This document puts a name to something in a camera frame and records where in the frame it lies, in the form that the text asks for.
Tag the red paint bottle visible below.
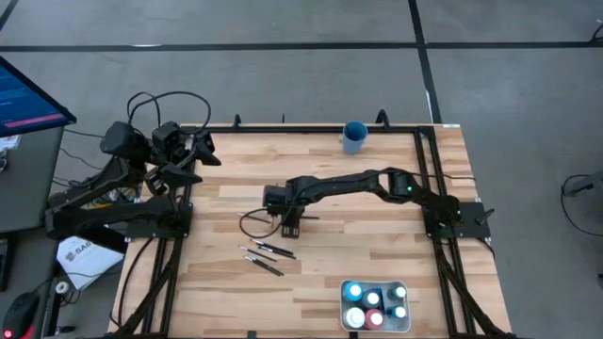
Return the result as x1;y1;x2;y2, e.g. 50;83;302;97
364;308;386;331

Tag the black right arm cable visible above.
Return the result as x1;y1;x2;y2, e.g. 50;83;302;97
238;206;284;240

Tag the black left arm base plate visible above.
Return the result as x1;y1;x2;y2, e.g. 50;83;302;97
123;201;194;240

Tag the black computer mouse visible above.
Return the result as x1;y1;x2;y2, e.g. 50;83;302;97
1;291;41;339

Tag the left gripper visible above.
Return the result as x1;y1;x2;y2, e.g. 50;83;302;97
143;129;223;196

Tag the thick black paintbrush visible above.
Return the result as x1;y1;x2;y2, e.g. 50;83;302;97
256;246;298;261

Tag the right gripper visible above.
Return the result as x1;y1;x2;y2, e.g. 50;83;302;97
277;197;308;239

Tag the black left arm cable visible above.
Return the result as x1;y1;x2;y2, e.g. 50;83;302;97
125;90;212;137

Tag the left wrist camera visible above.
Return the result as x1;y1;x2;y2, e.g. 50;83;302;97
150;121;183;154

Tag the white plastic bin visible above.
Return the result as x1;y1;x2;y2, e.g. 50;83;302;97
338;279;412;334

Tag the white printed paper sheet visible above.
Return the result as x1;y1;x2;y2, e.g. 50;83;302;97
56;218;125;291

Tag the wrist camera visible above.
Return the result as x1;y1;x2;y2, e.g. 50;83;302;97
262;184;287;209
150;121;183;154

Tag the blue plastic cup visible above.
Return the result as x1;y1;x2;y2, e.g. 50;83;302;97
340;121;369;156

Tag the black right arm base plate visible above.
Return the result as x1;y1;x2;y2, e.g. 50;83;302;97
421;201;492;240

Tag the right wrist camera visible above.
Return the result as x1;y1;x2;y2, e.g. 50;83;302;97
262;184;287;209

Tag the white paint bottle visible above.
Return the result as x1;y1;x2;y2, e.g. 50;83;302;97
343;306;367;330

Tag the dark grey paint bottle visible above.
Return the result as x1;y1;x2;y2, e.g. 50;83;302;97
361;289;382;310

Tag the monitor with blue screen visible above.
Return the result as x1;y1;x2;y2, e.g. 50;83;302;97
0;55;77;138

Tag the teal paint bottle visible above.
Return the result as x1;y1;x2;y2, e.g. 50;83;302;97
342;281;365;303

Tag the black floor cable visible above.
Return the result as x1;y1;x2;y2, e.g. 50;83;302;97
559;169;603;239
63;127;107;140

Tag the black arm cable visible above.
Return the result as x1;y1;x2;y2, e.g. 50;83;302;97
125;90;212;137
238;206;284;240

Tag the black aluminium table frame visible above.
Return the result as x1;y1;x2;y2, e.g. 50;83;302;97
106;109;519;339

